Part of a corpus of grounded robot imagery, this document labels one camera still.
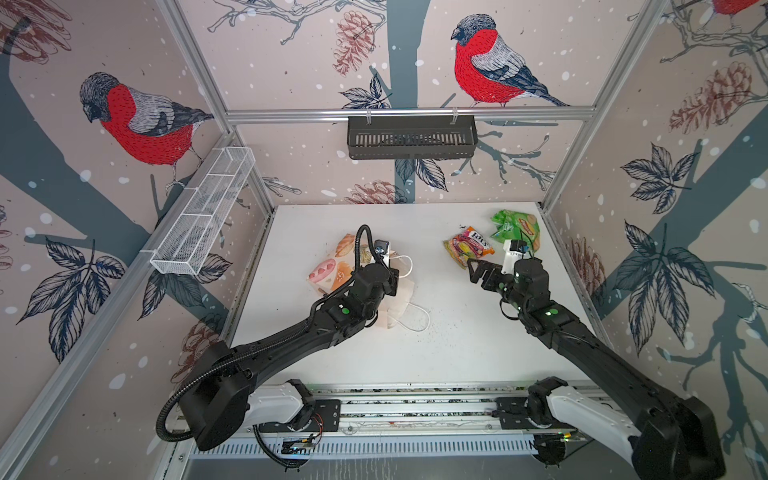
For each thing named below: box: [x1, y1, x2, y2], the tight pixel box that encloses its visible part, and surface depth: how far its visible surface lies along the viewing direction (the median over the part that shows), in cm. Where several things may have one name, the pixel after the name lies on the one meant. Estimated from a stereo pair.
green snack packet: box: [490, 209, 540, 254], surface depth 106 cm
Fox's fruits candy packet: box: [443, 226, 495, 270], surface depth 106 cm
